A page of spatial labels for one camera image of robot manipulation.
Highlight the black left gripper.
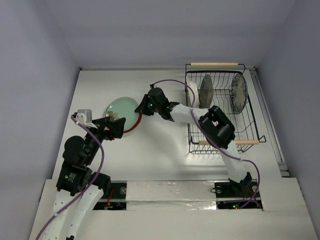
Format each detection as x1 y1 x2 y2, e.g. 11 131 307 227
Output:
84 115 126 164

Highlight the red teal plate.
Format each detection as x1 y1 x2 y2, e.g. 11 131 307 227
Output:
123 113 142 134

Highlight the green glass plate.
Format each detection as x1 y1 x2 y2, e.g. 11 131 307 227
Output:
104 97 139 131

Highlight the white deep plate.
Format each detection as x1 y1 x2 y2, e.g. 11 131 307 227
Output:
187 80 200 108

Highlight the grey reindeer plate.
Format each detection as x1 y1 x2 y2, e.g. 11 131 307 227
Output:
199 74 214 109

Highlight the blue floral plate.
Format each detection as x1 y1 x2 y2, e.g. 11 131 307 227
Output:
230 73 248 115

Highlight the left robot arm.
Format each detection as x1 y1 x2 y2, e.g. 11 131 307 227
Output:
43 112 126 240

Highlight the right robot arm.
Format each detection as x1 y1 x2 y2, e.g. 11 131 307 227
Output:
134 87 253 198

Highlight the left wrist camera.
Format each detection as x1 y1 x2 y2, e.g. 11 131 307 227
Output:
75 109 97 128

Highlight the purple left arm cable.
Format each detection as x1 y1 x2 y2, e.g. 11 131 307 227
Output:
33 113 105 240

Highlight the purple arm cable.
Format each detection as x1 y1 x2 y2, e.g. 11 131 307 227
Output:
149 79 261 210
33 113 105 240

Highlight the black wire dish rack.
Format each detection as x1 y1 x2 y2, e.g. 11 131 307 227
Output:
185 63 267 153

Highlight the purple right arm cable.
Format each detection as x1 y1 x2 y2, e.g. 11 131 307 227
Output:
149 79 261 210

